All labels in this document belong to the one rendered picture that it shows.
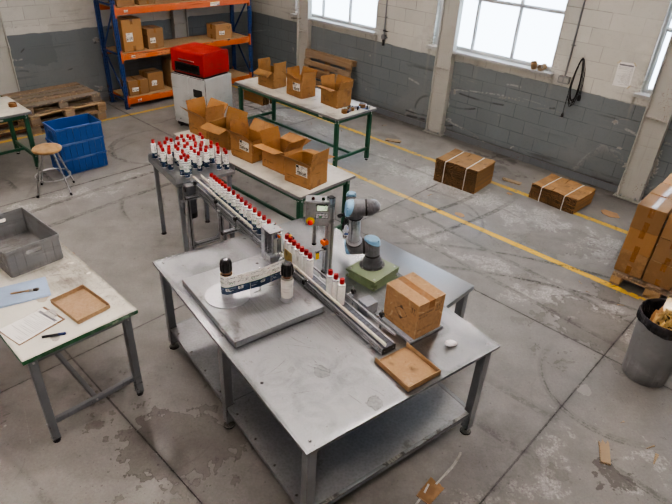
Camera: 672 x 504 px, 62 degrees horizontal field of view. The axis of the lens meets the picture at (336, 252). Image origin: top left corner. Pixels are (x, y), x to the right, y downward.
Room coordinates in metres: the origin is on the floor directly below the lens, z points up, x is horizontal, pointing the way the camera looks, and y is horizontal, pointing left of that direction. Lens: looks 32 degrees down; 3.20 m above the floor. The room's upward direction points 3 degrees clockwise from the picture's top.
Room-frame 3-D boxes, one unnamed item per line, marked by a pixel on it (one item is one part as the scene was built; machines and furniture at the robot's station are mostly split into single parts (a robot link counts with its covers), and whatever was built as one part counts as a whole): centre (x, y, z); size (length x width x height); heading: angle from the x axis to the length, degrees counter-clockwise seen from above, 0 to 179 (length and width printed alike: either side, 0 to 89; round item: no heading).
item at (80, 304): (2.98, 1.70, 0.82); 0.34 x 0.24 x 0.03; 54
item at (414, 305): (2.95, -0.53, 0.99); 0.30 x 0.24 x 0.27; 39
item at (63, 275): (3.33, 2.27, 0.40); 1.90 x 0.75 x 0.80; 48
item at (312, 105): (8.20, 0.63, 0.39); 2.20 x 0.80 x 0.78; 48
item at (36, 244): (3.56, 2.41, 0.91); 0.60 x 0.40 x 0.22; 51
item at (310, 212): (3.44, 0.14, 1.38); 0.17 x 0.10 x 0.19; 93
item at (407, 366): (2.52, -0.47, 0.85); 0.30 x 0.26 x 0.04; 38
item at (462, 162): (7.18, -1.69, 0.16); 0.65 x 0.54 x 0.32; 52
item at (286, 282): (3.07, 0.32, 1.03); 0.09 x 0.09 x 0.30
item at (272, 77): (8.57, 1.12, 0.97); 0.51 x 0.36 x 0.37; 141
